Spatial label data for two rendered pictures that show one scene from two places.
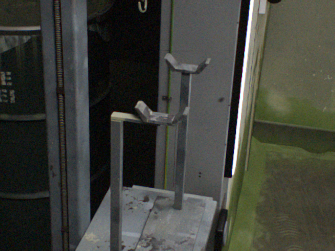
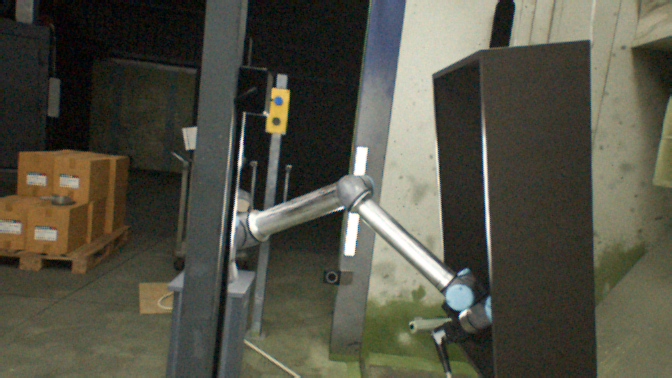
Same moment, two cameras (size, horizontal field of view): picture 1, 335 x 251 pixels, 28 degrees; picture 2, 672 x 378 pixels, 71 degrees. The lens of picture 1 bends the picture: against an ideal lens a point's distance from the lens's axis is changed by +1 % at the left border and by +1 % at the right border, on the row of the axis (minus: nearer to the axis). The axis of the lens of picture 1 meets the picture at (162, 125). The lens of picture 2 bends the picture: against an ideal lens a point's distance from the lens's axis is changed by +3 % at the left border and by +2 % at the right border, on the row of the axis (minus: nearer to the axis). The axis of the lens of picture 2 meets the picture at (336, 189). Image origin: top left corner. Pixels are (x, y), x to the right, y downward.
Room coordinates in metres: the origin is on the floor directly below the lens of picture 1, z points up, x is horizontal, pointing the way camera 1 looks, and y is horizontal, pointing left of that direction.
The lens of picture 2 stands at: (0.75, -2.70, 1.30)
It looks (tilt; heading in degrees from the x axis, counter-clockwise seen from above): 6 degrees down; 77
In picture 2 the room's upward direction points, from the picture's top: 7 degrees clockwise
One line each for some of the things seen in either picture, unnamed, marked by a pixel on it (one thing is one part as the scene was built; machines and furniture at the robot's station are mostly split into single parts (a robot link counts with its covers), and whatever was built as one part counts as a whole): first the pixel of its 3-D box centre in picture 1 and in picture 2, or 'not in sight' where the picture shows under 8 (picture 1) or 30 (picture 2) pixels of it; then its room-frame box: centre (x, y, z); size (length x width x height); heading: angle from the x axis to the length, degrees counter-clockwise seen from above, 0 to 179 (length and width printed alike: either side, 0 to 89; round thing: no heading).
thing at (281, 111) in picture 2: not in sight; (278, 111); (1.00, 0.11, 1.42); 0.12 x 0.06 x 0.26; 169
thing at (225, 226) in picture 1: (221, 232); (331, 276); (1.38, -0.16, 0.51); 0.10 x 0.02 x 0.09; 169
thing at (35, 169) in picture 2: not in sight; (49, 173); (-0.79, 1.92, 0.69); 0.38 x 0.29 x 0.36; 80
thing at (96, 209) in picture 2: not in sight; (81, 217); (-0.50, 1.86, 0.33); 0.38 x 0.29 x 0.36; 88
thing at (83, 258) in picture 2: not in sight; (64, 242); (-0.63, 1.89, 0.07); 1.20 x 0.80 x 0.14; 86
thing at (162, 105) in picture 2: not in sight; (142, 116); (-1.42, 9.50, 1.29); 2.44 x 0.03 x 2.53; 169
